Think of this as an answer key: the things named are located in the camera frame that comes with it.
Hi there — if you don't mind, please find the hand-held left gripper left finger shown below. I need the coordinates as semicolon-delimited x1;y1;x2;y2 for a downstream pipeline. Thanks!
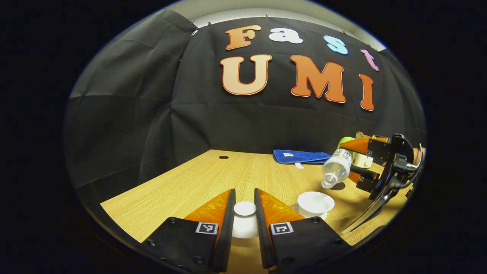
138;189;237;273

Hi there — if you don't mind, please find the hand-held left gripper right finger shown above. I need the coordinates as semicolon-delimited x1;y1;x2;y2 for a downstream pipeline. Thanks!
254;188;352;273

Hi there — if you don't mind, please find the white teacup lid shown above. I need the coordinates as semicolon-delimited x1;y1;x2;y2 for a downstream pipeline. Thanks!
232;201;260;239

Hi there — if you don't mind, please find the clear water bottle green label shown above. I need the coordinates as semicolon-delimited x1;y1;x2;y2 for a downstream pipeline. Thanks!
321;137;356;190

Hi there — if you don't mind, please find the white toaster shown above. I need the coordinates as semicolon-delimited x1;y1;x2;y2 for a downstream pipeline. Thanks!
352;152;375;169

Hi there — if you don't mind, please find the blue towel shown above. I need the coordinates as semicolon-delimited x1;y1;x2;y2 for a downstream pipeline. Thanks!
273;149;332;169

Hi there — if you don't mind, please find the black backdrop cloth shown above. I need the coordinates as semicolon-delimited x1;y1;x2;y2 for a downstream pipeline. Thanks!
63;8;427;214

